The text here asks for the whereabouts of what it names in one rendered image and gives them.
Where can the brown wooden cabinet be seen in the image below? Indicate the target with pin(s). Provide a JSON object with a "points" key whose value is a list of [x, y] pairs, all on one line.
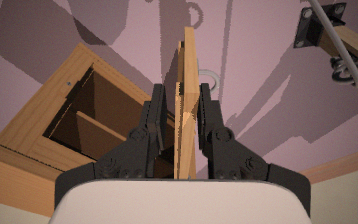
{"points": [[30, 160]]}

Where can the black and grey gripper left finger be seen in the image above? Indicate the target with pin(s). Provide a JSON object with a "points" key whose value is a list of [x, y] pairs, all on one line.
{"points": [[133, 158]]}

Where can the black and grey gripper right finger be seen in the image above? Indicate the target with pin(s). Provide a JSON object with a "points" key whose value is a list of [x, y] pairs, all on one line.
{"points": [[229, 159]]}

